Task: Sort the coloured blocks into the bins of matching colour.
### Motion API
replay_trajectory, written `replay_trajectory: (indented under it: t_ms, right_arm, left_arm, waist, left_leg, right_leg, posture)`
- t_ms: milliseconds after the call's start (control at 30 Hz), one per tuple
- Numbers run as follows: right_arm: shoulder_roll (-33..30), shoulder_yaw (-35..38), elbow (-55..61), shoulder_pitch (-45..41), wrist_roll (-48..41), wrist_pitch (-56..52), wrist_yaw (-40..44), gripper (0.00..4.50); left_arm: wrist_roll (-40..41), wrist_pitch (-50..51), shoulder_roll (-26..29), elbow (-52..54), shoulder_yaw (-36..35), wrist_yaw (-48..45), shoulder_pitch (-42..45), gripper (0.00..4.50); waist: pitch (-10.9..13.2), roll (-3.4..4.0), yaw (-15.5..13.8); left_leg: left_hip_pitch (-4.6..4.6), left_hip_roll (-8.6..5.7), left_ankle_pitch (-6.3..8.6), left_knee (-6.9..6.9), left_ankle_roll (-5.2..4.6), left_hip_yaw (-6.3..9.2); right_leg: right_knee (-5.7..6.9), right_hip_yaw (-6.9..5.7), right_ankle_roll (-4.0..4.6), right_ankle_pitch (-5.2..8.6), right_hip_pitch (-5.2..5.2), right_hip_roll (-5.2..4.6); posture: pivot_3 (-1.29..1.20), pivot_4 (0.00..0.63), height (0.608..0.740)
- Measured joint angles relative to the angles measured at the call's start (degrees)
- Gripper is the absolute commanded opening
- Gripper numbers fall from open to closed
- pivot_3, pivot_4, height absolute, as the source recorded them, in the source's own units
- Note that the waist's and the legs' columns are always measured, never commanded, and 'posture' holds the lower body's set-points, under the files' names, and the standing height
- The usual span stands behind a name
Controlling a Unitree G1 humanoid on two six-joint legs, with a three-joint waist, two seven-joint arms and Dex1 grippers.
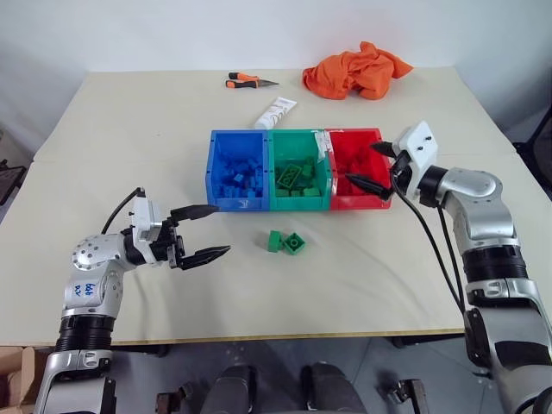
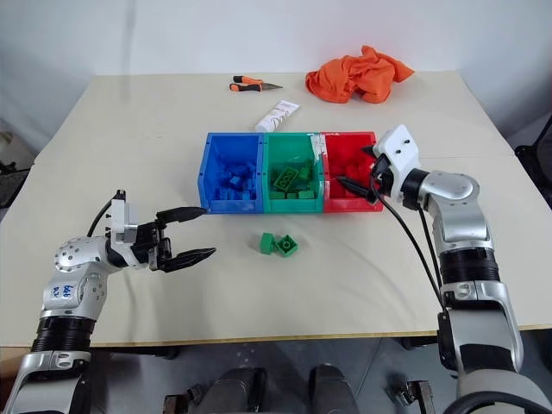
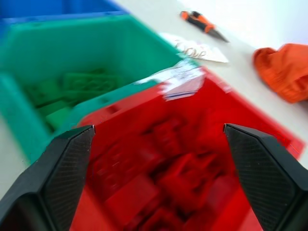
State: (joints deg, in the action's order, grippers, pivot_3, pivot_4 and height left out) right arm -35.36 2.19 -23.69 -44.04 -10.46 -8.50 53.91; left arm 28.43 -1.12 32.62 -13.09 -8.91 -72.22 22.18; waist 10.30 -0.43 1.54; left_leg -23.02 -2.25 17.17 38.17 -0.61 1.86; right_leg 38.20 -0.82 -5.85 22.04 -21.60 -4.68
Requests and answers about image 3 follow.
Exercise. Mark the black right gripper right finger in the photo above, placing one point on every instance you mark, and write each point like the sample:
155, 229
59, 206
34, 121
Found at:
269, 183

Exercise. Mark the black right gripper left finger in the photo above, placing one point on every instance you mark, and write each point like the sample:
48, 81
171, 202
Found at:
36, 192

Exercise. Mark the red block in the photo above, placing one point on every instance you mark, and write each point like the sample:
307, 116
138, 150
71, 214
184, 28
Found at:
109, 166
132, 196
187, 170
166, 137

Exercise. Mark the green block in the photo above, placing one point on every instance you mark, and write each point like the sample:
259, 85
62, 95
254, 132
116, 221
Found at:
39, 92
57, 116

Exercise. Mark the red plastic bin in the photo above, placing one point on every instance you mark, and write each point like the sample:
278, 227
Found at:
216, 115

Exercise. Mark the orange cloth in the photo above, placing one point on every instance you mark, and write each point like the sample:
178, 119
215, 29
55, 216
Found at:
286, 72

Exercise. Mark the white label on bin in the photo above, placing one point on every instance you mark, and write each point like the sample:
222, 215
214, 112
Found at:
180, 79

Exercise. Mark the white paper with writing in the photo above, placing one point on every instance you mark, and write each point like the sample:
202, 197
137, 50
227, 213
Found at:
204, 53

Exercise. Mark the green plastic bin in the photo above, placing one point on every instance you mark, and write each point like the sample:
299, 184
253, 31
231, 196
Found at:
72, 48

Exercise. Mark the orange black utility knife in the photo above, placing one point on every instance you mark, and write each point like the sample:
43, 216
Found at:
201, 22

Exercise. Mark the blue plastic bin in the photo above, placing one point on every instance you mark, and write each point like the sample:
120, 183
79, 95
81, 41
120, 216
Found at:
48, 8

